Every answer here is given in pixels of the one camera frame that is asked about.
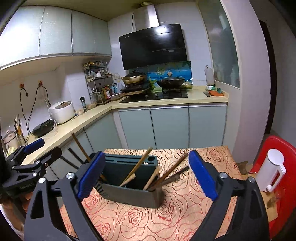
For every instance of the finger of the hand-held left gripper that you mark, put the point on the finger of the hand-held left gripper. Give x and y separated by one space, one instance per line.
52 154
34 144

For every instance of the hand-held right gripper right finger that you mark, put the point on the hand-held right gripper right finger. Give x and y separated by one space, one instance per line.
203 176

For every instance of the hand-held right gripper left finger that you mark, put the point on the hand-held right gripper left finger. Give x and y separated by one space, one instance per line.
91 176

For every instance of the dark wooden chopstick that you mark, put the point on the dark wooden chopstick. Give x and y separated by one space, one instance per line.
173 178
182 170
74 155
69 163

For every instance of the light wooden chopstick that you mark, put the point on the light wooden chopstick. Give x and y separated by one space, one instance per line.
152 178
141 162
81 147

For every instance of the reddish brown wooden chopstick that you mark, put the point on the reddish brown wooden chopstick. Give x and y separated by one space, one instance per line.
175 165

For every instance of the dark grey utensil holder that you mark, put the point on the dark grey utensil holder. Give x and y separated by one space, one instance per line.
138 197

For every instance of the countertop cup with utensils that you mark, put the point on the countertop cup with utensils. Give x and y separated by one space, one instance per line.
22 139

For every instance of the person's left hand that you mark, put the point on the person's left hand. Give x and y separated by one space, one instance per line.
26 198

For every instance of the black countertop appliance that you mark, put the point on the black countertop appliance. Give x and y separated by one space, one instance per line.
44 127

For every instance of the pale cabbage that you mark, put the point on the pale cabbage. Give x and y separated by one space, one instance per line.
11 151

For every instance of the steel pot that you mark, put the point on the steel pot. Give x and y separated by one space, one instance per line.
10 140

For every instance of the white rice cooker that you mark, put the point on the white rice cooker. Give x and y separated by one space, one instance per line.
62 112

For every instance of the black pepper grinder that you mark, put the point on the black pepper grinder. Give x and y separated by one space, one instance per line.
83 105

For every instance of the glass jar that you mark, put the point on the glass jar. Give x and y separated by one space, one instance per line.
93 105

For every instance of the rose patterned tablecloth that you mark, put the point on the rose patterned tablecloth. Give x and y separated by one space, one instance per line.
138 222

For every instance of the white electric kettle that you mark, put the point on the white electric kettle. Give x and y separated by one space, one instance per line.
270 171

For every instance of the beige kitchen countertop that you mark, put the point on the beige kitchen countertop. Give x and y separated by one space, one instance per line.
198 97

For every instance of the orange tray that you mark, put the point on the orange tray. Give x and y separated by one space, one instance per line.
217 93

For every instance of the black gas hob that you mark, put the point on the black gas hob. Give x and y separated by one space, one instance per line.
171 96

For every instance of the red plastic chair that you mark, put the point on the red plastic chair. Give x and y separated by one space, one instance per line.
289 197

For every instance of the metal spice rack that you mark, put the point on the metal spice rack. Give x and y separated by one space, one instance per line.
99 77

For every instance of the black wok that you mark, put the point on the black wok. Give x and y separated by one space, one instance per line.
171 83

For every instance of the white plastic bottle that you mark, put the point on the white plastic bottle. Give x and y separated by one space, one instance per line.
210 77

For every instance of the golden cooking pot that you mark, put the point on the golden cooking pot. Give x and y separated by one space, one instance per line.
134 78

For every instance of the blue backsplash panel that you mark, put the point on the blue backsplash panel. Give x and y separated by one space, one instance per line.
175 69

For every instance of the dark wooden door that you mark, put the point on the dark wooden door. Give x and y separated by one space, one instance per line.
269 81

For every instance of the grey upper kitchen cabinet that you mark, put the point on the grey upper kitchen cabinet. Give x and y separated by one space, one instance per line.
55 30

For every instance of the frosted glass window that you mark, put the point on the frosted glass window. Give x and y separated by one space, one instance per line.
222 46

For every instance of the black range hood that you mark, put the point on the black range hood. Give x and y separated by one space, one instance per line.
152 46

